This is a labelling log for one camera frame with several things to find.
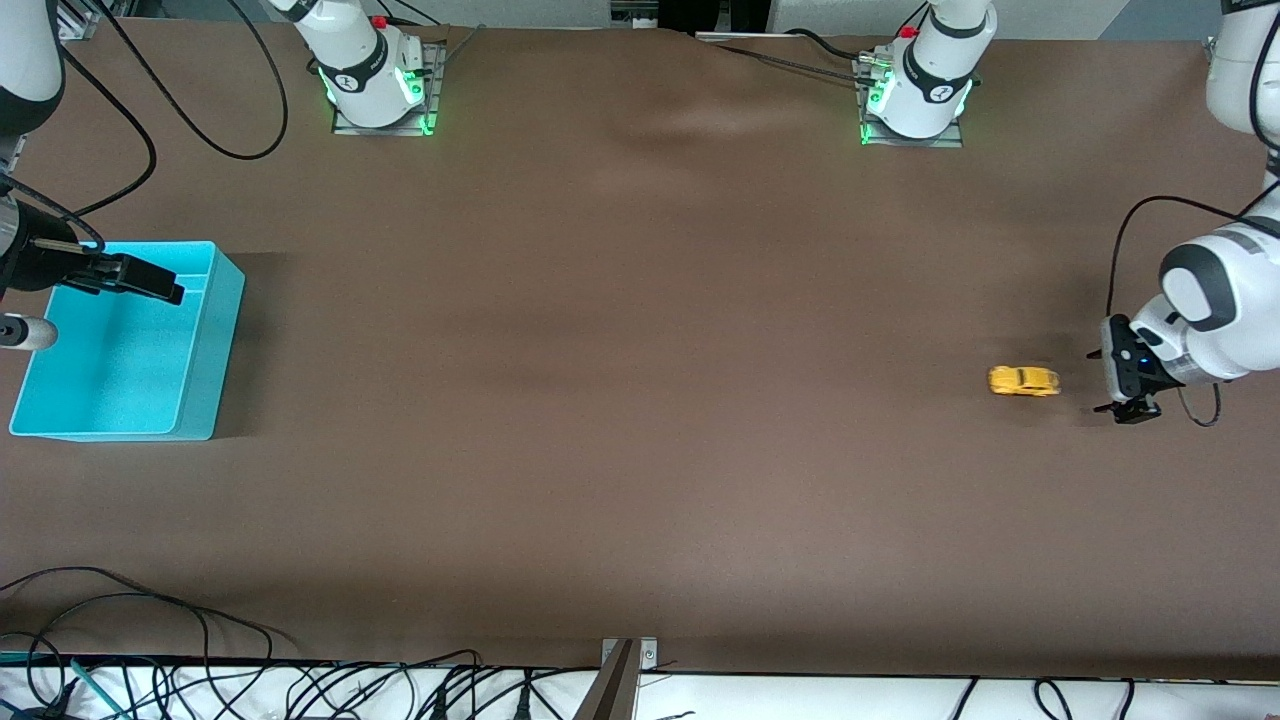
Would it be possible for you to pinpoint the yellow beetle toy car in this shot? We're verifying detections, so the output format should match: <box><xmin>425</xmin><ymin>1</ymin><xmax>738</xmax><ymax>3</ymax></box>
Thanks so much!
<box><xmin>988</xmin><ymin>365</ymin><xmax>1062</xmax><ymax>399</ymax></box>

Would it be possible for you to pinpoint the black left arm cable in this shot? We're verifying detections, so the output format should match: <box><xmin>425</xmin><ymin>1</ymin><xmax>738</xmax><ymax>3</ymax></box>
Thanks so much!
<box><xmin>1107</xmin><ymin>0</ymin><xmax>1280</xmax><ymax>428</ymax></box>

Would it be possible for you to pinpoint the black base supply cable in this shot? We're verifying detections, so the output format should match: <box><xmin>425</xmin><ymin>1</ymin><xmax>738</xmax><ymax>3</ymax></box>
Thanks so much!
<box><xmin>785</xmin><ymin>28</ymin><xmax>866</xmax><ymax>61</ymax></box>
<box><xmin>715</xmin><ymin>40</ymin><xmax>876</xmax><ymax>86</ymax></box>

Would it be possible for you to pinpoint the black long looped cable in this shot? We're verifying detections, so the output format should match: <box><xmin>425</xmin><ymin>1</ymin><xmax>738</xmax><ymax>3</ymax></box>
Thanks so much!
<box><xmin>95</xmin><ymin>0</ymin><xmax>289</xmax><ymax>159</ymax></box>

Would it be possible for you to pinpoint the turquoise plastic bin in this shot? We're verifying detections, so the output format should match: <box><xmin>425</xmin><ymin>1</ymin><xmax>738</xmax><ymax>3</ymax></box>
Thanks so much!
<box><xmin>8</xmin><ymin>241</ymin><xmax>246</xmax><ymax>442</ymax></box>

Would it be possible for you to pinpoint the black thin floor cable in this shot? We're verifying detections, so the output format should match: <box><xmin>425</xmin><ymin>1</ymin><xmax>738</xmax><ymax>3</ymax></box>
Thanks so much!
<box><xmin>30</xmin><ymin>593</ymin><xmax>213</xmax><ymax>666</ymax></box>
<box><xmin>0</xmin><ymin>567</ymin><xmax>276</xmax><ymax>661</ymax></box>

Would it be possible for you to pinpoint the grey metal table bracket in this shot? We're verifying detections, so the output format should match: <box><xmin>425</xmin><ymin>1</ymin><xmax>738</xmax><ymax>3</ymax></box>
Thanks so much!
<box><xmin>575</xmin><ymin>637</ymin><xmax>659</xmax><ymax>720</ymax></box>

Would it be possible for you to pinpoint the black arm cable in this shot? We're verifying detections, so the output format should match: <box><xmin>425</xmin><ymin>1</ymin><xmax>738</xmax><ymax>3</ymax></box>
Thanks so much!
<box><xmin>0</xmin><ymin>45</ymin><xmax>158</xmax><ymax>246</ymax></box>
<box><xmin>1107</xmin><ymin>0</ymin><xmax>1280</xmax><ymax>428</ymax></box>

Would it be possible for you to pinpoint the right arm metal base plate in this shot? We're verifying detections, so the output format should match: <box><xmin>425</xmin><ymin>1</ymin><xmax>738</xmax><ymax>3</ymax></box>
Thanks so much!
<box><xmin>330</xmin><ymin>38</ymin><xmax>443</xmax><ymax>137</ymax></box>

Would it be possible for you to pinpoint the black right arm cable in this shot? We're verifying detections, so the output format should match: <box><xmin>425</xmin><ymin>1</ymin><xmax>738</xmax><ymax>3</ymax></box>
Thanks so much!
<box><xmin>0</xmin><ymin>45</ymin><xmax>158</xmax><ymax>246</ymax></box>

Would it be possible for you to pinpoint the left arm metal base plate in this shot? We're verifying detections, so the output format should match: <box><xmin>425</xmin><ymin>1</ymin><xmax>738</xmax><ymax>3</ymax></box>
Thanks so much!
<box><xmin>858</xmin><ymin>55</ymin><xmax>967</xmax><ymax>149</ymax></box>

